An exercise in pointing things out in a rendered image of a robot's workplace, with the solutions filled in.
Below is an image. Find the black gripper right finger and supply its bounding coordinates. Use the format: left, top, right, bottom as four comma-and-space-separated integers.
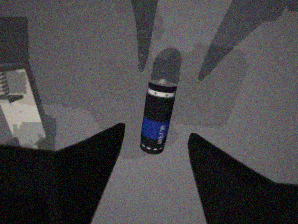
188, 133, 298, 224

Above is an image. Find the black cylindrical battery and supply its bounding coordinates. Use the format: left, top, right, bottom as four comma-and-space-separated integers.
140, 79, 177, 154

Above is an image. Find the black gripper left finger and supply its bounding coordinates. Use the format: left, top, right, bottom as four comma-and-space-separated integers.
0, 123, 125, 224

